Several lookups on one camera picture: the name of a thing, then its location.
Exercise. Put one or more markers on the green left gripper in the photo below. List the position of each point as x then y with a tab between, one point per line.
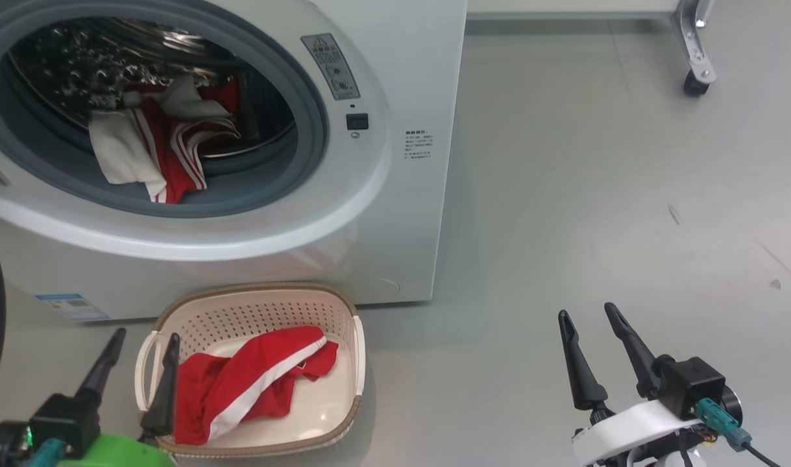
122	454

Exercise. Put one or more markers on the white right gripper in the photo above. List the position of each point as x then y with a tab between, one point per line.
616	431

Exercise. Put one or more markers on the red shorts with white stripe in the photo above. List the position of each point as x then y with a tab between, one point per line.
239	383

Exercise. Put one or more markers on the red white-trimmed jersey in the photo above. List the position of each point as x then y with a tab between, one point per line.
168	149

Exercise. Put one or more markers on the white front-load washing machine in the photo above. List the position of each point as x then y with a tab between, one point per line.
239	272

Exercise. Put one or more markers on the cream perforated laundry basket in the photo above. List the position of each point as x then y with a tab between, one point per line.
317	415

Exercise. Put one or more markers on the grey rubber door seal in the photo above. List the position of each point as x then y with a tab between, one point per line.
239	188

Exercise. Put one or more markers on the blue energy label sticker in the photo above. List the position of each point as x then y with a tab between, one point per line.
71	307

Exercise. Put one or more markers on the round drain filter cover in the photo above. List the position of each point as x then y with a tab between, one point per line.
392	284

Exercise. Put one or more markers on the steel perforated washer drum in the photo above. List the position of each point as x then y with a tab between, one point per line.
77	58

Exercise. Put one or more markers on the grey metal caster leg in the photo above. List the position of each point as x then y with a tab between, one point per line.
693	45

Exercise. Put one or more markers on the grey warning sticker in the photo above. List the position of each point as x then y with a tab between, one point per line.
330	65

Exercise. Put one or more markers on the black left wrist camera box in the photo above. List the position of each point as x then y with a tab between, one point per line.
64	421

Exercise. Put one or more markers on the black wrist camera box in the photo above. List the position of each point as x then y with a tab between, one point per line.
64	421
693	383

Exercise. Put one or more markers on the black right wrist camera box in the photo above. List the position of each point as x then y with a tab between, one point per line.
693	383

